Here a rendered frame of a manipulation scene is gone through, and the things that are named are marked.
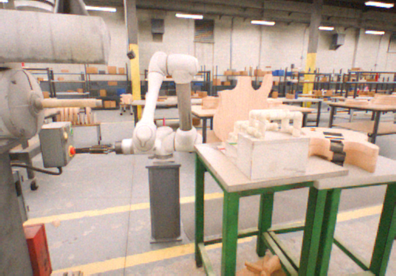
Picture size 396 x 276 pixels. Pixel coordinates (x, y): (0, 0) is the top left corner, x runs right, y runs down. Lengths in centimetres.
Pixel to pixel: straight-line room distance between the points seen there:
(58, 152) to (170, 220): 108
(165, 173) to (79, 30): 120
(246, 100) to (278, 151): 41
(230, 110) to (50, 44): 85
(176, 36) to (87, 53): 1160
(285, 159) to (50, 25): 96
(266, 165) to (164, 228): 125
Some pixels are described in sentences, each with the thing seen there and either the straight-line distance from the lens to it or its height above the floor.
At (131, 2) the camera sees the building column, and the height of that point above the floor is 387.
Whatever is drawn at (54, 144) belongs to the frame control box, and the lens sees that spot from 120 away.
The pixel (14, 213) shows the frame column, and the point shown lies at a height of 78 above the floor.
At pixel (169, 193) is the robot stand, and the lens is 177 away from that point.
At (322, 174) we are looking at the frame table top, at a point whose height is 93.
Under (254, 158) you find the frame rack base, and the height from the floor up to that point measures 103.
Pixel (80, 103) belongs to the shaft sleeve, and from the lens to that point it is 92.
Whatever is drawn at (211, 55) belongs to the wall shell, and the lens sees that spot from 1265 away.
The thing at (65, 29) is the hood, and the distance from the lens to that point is 79.
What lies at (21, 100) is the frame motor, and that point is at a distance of 92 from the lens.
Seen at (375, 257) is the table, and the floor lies 33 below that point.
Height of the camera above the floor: 133
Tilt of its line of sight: 12 degrees down
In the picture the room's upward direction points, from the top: straight up
